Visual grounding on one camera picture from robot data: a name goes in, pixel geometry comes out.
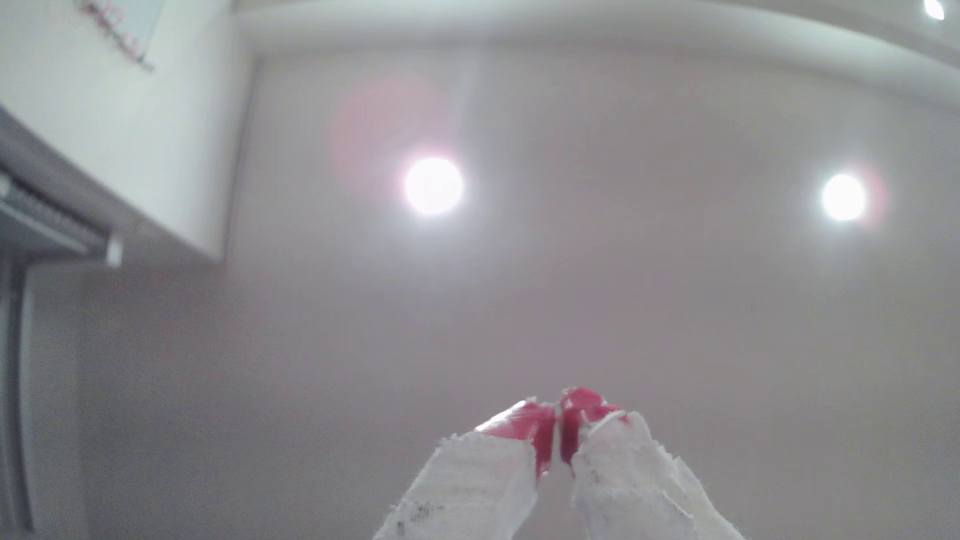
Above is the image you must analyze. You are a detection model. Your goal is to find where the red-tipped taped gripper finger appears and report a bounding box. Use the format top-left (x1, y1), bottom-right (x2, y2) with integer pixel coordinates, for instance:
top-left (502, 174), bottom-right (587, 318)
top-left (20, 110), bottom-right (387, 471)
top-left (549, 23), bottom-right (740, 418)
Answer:
top-left (558, 386), bottom-right (747, 540)
top-left (372, 397), bottom-right (558, 540)

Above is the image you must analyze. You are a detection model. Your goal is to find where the grey window blind valance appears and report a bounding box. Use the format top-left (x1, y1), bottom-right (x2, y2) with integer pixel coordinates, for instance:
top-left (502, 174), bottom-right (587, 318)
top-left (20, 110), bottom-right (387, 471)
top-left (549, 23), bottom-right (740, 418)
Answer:
top-left (0, 168), bottom-right (125, 271)

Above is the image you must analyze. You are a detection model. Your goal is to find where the grey window frame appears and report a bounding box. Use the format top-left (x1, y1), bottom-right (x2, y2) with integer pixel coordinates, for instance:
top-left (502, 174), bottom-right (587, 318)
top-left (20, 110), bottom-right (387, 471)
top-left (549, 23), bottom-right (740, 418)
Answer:
top-left (0, 255), bottom-right (37, 537)

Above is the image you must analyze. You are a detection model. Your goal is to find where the wall picture with red print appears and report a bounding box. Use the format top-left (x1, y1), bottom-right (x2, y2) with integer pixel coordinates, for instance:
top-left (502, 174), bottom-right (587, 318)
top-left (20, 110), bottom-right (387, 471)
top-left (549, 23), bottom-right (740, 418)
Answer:
top-left (78, 0), bottom-right (170, 72)

